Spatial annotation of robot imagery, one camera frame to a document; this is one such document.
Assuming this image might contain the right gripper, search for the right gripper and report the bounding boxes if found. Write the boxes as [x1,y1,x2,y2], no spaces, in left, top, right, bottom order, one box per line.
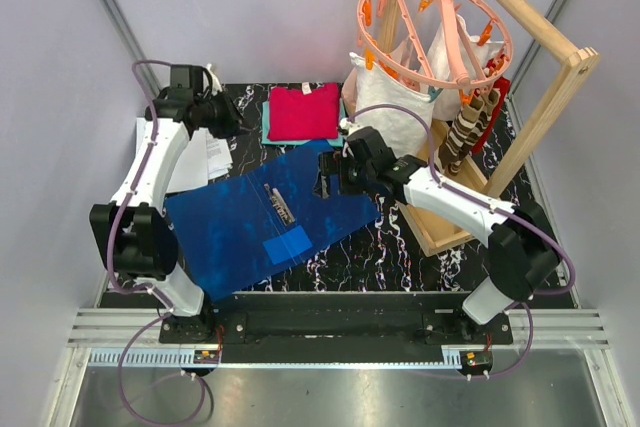
[313,151,375,199]

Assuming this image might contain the white paper sheets stack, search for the white paper sheets stack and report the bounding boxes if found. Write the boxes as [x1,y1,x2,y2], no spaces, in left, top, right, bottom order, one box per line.
[134,116,234,194]

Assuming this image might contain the blue plastic folder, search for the blue plastic folder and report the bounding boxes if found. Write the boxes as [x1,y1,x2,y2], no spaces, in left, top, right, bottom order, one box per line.
[165,140,379,300]

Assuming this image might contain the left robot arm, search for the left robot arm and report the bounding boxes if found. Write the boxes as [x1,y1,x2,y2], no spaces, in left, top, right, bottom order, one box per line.
[89,64,246,343]

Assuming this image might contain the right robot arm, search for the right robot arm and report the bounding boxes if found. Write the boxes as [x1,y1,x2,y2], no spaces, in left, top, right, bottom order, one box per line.
[314,127,562,344]

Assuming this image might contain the teal folded shirt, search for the teal folded shirt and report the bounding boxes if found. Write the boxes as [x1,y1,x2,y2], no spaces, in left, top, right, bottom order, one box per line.
[261,101,344,147]

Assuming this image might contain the red folded shirt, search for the red folded shirt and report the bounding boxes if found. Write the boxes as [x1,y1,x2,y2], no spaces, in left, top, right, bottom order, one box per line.
[268,83,341,141]

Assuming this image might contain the white hanging towel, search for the white hanging towel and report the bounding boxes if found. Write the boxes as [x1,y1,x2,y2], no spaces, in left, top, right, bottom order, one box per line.
[343,52,435,158]

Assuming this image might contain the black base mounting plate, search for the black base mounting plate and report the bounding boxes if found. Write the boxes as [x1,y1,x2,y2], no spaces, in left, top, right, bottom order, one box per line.
[159,292,513,368]

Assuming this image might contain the brown striped socks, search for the brown striped socks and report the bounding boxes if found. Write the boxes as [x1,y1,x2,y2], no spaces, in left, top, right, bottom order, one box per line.
[435,91,490,175]

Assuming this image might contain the pink round clip hanger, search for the pink round clip hanger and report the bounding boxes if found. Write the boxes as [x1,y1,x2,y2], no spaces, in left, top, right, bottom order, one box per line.
[356,0,514,97]

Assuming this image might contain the red hanging cloth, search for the red hanging cloth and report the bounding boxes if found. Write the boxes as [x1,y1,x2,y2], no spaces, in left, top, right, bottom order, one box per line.
[471,76,511,154]

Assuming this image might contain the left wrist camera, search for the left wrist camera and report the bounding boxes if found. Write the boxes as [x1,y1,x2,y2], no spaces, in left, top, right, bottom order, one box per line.
[204,63,223,96]

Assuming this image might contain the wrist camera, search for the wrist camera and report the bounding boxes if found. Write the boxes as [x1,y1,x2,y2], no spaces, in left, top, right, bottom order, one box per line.
[204,63,223,96]
[338,118,361,138]

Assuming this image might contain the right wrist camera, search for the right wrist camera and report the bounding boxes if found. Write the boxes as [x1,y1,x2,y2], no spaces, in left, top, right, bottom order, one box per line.
[338,118,361,138]

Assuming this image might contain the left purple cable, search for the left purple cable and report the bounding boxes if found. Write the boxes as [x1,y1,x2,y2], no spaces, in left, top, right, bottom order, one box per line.
[104,59,214,423]

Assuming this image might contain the wooden drying rack frame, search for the wooden drying rack frame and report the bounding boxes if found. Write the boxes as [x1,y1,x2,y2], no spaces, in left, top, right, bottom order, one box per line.
[374,0,601,257]

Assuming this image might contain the aluminium rail frame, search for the aluminium rail frame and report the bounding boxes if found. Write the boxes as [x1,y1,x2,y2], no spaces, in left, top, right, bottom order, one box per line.
[47,302,639,426]

